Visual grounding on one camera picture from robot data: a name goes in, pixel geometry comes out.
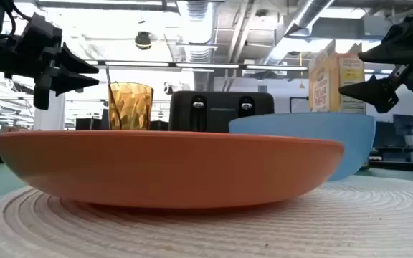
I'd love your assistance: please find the yellow cereal box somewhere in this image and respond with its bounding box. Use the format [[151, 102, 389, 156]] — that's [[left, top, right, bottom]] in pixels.
[[308, 39, 367, 115]]

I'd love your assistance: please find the black four-slot toaster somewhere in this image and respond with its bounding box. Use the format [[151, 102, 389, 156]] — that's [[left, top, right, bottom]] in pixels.
[[168, 90, 275, 133]]

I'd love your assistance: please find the orange plate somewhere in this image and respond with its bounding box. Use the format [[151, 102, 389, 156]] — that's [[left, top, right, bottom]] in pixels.
[[0, 129, 346, 209]]

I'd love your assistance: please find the blue bowl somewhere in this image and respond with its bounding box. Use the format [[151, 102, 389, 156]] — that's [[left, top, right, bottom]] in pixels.
[[228, 112, 376, 181]]

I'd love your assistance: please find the silver ceiling air duct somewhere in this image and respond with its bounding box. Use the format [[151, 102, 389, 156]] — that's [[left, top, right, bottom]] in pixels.
[[176, 0, 225, 91]]

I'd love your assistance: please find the glass of milk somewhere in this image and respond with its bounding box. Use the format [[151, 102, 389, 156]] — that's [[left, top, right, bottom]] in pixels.
[[33, 89, 66, 131]]

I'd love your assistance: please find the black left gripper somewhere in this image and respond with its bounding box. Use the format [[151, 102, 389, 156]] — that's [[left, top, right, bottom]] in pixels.
[[15, 14, 100, 110]]

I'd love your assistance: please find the faceted tinted glass tumbler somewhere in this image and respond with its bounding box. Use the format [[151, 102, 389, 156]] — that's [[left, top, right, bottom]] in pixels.
[[108, 82, 154, 130]]

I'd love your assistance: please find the black ceiling dome camera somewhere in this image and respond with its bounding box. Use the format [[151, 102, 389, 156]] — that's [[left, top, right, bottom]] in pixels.
[[134, 31, 153, 51]]

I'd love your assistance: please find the long ceiling light bar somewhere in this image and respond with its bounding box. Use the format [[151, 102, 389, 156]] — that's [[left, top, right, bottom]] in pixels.
[[86, 59, 308, 72]]

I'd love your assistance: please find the large white plate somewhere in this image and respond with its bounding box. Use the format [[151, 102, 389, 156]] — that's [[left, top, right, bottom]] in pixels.
[[0, 174, 413, 258]]

